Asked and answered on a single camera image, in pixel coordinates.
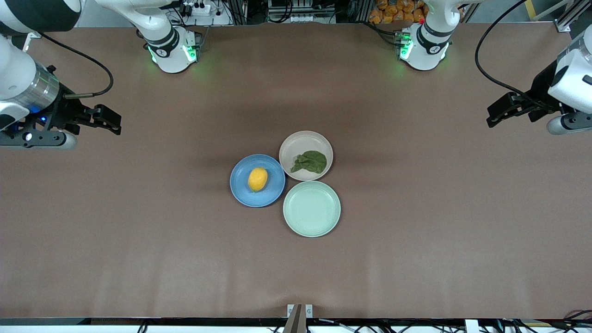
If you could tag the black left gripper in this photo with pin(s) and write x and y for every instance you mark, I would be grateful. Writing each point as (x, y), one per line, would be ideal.
(539, 91)

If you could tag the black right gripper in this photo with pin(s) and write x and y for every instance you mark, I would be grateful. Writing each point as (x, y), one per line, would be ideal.
(61, 114)

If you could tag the yellow lemon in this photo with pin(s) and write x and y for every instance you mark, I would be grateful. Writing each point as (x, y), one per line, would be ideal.
(257, 179)

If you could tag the green lettuce leaf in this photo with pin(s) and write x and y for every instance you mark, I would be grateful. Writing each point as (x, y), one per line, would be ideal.
(312, 162)

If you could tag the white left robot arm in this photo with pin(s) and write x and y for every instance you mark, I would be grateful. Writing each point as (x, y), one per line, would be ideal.
(423, 46)

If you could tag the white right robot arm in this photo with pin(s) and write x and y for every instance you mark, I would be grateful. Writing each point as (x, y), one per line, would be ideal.
(169, 41)

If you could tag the white power strip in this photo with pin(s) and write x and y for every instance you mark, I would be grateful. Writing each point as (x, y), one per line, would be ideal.
(196, 9)

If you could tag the bag of orange snacks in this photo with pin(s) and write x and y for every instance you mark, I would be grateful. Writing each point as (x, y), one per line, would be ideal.
(393, 11)

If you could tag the blue plate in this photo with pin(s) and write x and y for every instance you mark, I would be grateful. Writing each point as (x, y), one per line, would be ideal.
(273, 194)

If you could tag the beige plate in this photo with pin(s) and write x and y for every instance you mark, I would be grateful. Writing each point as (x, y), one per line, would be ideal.
(296, 143)

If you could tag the pale green plate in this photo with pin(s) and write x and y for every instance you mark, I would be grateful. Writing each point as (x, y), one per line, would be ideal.
(311, 209)

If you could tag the brown table mat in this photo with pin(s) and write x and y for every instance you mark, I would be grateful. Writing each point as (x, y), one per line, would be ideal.
(296, 277)

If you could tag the aluminium frame profile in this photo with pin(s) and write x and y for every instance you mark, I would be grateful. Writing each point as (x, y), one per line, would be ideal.
(571, 16)

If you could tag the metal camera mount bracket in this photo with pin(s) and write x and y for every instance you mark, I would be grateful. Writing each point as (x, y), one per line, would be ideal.
(299, 317)

